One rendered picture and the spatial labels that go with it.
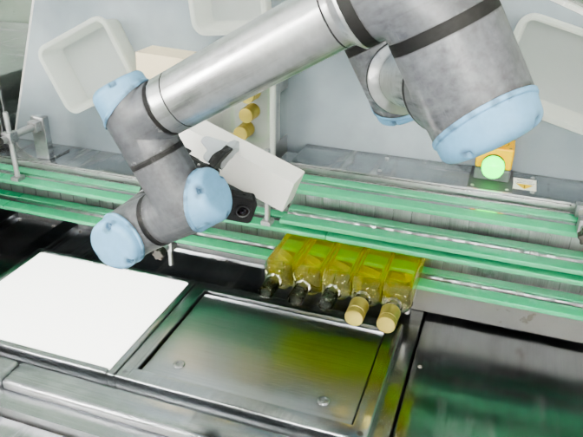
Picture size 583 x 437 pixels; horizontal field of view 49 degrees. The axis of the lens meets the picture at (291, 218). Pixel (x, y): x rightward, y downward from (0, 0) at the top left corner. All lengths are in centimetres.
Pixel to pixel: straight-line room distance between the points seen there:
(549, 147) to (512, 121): 74
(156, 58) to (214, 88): 75
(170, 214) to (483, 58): 42
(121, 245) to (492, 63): 51
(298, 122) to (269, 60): 76
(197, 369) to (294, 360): 18
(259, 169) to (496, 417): 61
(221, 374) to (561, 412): 62
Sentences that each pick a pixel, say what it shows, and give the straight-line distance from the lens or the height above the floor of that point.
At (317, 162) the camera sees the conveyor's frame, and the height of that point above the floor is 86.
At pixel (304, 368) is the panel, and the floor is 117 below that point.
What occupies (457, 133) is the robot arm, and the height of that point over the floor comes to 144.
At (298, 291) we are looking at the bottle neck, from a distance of 118.
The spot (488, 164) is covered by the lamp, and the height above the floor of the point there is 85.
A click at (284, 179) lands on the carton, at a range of 110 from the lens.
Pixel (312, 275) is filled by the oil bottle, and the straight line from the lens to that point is 121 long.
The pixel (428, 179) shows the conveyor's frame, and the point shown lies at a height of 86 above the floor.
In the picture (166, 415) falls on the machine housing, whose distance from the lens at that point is 115.
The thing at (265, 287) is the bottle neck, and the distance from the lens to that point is 119.
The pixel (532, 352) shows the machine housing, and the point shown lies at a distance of 141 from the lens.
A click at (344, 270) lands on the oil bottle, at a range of 122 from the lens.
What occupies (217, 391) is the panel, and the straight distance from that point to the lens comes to 117.
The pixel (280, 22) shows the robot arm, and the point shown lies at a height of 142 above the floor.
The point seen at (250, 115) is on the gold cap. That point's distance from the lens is 143.
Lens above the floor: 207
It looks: 58 degrees down
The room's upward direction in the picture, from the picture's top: 142 degrees counter-clockwise
